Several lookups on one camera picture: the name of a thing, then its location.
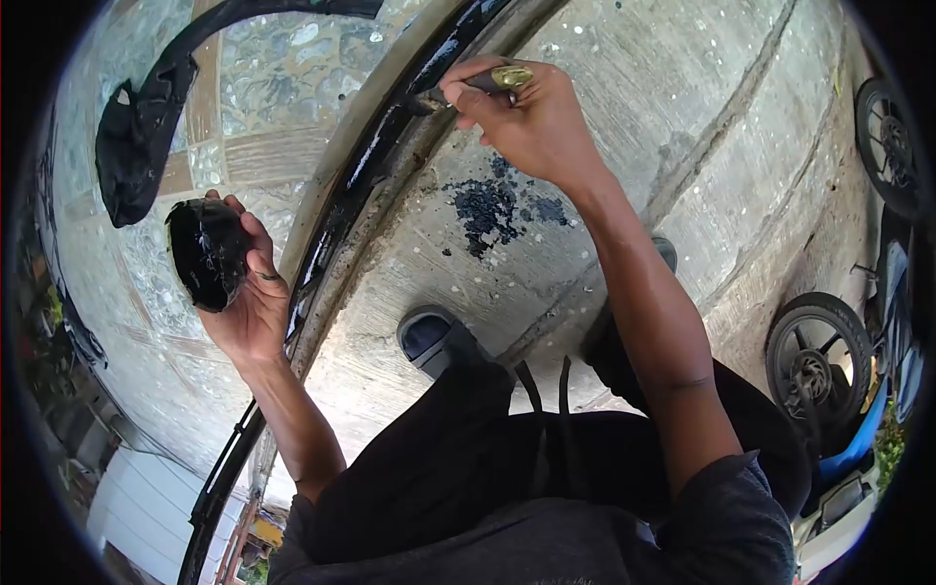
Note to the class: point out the person's right hand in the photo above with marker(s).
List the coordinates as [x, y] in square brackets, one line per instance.
[534, 131]

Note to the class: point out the person's left hand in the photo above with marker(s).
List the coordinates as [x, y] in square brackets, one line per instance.
[252, 322]

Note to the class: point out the person's right index finger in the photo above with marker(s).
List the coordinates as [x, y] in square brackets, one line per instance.
[475, 67]

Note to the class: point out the person's right fingers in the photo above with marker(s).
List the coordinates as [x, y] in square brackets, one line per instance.
[530, 86]

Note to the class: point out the person's left thumb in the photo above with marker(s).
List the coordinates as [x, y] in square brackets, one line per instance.
[265, 252]

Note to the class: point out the person's right thumb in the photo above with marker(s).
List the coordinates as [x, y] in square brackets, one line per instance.
[468, 104]

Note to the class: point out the person's left fingers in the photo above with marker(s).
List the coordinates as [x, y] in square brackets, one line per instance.
[225, 198]

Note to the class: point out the paintbrush with gold ferrule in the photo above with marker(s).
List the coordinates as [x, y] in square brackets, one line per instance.
[482, 84]

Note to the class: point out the black paint bowl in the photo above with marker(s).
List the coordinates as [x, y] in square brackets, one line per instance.
[207, 252]

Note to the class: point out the black cloth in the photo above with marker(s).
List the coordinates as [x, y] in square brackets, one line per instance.
[139, 150]

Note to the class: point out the black curved bar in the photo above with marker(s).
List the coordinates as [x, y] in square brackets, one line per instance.
[241, 18]

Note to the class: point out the white slatted panel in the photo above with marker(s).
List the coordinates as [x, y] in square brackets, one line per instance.
[153, 512]

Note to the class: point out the black motorbike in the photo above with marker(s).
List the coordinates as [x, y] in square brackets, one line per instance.
[888, 146]

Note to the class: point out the blue motorbike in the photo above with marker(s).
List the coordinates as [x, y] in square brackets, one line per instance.
[823, 365]

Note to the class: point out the person's body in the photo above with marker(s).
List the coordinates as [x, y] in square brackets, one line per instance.
[556, 541]

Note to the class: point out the black painted metal rail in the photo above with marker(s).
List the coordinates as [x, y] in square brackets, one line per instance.
[365, 157]

